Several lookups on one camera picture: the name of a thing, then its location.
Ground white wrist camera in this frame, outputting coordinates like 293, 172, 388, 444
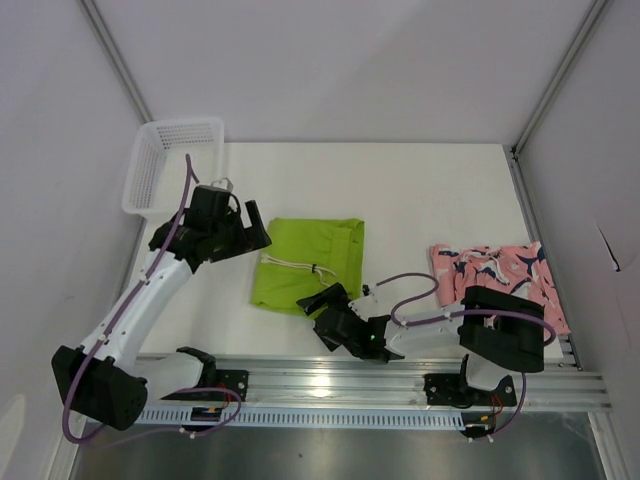
211, 177, 234, 192
349, 284, 380, 321

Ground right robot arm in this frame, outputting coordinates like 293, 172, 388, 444
296, 283, 557, 404

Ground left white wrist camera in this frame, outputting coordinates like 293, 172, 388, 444
211, 177, 234, 192

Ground pink shark print shorts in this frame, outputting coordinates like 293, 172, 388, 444
429, 242, 570, 335

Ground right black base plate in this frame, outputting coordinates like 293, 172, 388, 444
423, 373, 518, 409

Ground white slotted cable duct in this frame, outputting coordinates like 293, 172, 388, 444
134, 408, 526, 432

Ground right aluminium frame post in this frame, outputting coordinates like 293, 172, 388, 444
509, 0, 619, 161

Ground lime green cloth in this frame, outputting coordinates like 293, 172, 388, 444
250, 218, 365, 315

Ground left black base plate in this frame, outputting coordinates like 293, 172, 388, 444
214, 369, 250, 401

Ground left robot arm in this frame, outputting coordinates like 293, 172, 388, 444
51, 185, 271, 442

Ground aluminium mounting rail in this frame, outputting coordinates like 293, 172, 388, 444
134, 357, 612, 414

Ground left aluminium frame post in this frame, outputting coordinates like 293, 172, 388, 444
77, 0, 152, 123

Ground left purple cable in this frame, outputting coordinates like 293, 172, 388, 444
62, 153, 242, 445

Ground aluminium frame post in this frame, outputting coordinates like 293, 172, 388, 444
509, 0, 619, 161
77, 0, 152, 123

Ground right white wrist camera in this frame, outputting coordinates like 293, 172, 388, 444
349, 284, 380, 321

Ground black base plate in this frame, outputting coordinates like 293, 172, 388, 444
423, 373, 518, 409
214, 369, 250, 401

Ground white plastic basket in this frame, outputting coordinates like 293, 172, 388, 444
121, 116, 228, 221

